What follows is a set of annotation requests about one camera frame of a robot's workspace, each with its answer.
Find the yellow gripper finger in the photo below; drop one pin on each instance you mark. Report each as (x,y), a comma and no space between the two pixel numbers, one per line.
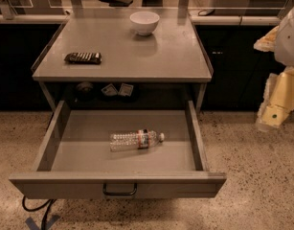
(267,42)
(278,100)

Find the clear plastic water bottle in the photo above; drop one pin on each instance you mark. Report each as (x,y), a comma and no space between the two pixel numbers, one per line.
(136,140)

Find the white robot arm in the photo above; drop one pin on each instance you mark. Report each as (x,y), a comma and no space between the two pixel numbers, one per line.
(284,48)

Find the grey counter cabinet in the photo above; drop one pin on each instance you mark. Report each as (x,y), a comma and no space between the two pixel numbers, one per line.
(172,54)

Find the grey open top drawer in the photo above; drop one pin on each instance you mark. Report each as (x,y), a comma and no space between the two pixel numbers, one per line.
(75,160)

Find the white ceramic bowl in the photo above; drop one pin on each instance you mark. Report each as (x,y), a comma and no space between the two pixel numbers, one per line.
(144,22)

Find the right small white tag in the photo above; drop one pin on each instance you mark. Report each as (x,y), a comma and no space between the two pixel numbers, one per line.
(125,90)

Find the small white tag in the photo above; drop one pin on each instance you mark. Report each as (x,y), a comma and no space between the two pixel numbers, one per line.
(125,90)
(109,90)

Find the black chair seat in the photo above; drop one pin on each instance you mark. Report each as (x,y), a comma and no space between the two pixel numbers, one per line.
(118,3)

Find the left small white tag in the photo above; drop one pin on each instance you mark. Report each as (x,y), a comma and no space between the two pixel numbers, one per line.
(109,90)

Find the dark striped snack bar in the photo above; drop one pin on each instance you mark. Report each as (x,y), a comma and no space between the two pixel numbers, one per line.
(84,58)

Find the round black knob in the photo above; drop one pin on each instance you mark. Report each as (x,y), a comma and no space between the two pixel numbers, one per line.
(85,91)

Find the black drawer handle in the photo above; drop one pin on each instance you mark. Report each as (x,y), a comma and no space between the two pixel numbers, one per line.
(119,189)

